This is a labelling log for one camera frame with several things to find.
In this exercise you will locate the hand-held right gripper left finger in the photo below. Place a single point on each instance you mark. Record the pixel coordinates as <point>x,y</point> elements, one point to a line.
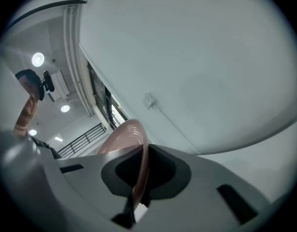
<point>90,178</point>

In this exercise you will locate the white air conditioner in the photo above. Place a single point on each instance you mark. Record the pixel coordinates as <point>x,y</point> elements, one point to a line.
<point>60,83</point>

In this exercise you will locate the round ceiling light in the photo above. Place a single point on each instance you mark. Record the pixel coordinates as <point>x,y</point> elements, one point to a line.
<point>38,59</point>
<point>33,132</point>
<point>65,108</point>

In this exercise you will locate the big pink plate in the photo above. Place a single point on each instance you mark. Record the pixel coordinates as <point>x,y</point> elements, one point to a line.
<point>126,136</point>

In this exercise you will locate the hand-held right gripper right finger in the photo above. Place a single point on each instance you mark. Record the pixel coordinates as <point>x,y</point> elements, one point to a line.
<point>211,197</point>

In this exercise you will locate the black head-mounted camera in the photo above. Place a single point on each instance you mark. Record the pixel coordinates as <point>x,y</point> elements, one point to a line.
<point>48,83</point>

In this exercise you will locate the black railing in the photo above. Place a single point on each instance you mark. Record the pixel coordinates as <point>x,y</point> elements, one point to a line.
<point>83,140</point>

